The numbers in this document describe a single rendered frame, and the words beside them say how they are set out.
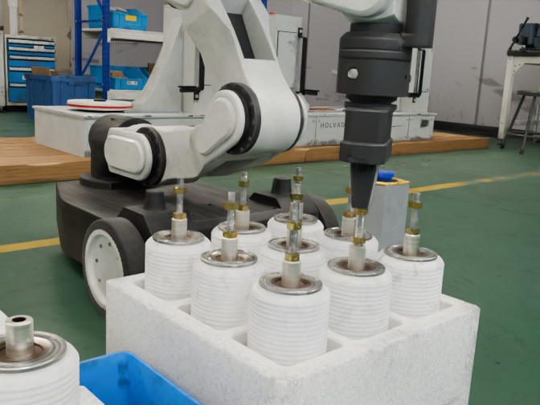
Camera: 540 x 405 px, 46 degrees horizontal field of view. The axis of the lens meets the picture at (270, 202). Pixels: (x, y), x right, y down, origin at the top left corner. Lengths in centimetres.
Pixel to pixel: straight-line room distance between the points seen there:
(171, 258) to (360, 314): 27
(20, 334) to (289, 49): 315
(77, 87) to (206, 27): 410
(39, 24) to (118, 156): 569
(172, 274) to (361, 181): 30
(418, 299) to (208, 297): 29
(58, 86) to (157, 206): 408
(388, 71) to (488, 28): 576
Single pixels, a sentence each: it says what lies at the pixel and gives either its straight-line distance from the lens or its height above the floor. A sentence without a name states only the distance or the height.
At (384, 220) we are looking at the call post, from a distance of 112.
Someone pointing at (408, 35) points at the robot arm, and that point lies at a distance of 76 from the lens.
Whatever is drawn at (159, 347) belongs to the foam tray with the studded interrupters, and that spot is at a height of 13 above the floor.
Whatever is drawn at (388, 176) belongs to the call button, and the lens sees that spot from 114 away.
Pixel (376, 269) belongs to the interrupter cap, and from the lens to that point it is 82.
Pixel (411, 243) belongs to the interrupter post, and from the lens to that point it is 91.
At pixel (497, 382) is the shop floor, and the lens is 118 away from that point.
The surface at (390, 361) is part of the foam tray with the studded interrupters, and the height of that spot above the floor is 15.
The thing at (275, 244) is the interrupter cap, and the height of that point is 25.
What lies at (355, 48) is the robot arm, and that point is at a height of 53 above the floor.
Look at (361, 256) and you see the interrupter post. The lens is 82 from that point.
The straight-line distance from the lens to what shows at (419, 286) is 89.
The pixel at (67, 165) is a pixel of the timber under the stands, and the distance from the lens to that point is 276.
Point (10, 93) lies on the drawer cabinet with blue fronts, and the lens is 627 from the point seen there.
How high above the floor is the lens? 50
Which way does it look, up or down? 12 degrees down
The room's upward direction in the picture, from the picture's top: 3 degrees clockwise
